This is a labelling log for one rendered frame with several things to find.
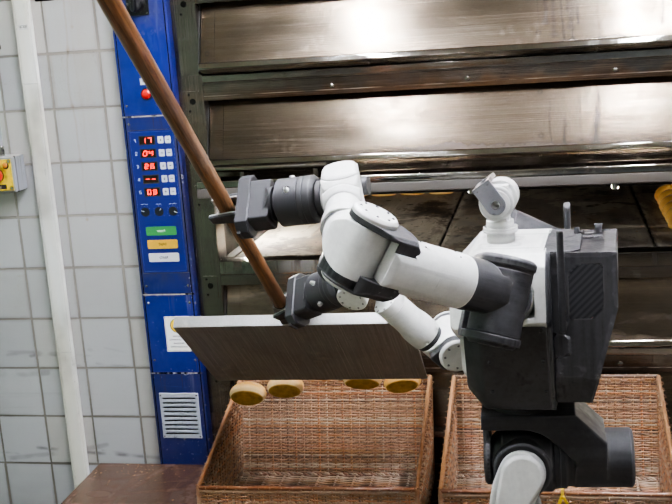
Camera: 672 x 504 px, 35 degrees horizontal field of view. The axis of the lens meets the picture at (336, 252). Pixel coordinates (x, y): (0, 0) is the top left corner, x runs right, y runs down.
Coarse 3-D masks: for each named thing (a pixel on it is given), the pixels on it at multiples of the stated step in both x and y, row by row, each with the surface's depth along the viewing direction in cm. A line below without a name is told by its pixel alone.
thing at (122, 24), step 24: (96, 0) 146; (120, 0) 148; (120, 24) 150; (144, 48) 156; (144, 72) 160; (168, 96) 166; (168, 120) 171; (192, 144) 178; (216, 192) 191; (240, 240) 208; (264, 264) 219; (264, 288) 229
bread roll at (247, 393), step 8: (240, 384) 285; (248, 384) 285; (256, 384) 285; (232, 392) 285; (240, 392) 284; (248, 392) 284; (256, 392) 283; (264, 392) 285; (232, 400) 287; (240, 400) 286; (248, 400) 285; (256, 400) 285
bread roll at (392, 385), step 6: (384, 384) 277; (390, 384) 275; (396, 384) 275; (402, 384) 274; (408, 384) 274; (414, 384) 274; (390, 390) 277; (396, 390) 277; (402, 390) 276; (408, 390) 276
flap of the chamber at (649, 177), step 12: (432, 180) 273; (444, 180) 272; (456, 180) 272; (468, 180) 271; (480, 180) 270; (516, 180) 269; (528, 180) 268; (540, 180) 268; (552, 180) 267; (564, 180) 266; (576, 180) 266; (588, 180) 265; (600, 180) 265; (612, 180) 264; (624, 180) 264; (636, 180) 263; (648, 180) 262; (660, 180) 262; (204, 192) 285; (228, 192) 284; (372, 192) 276
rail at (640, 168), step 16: (384, 176) 275; (400, 176) 274; (416, 176) 274; (432, 176) 273; (448, 176) 272; (464, 176) 271; (480, 176) 270; (496, 176) 270; (512, 176) 269; (528, 176) 268
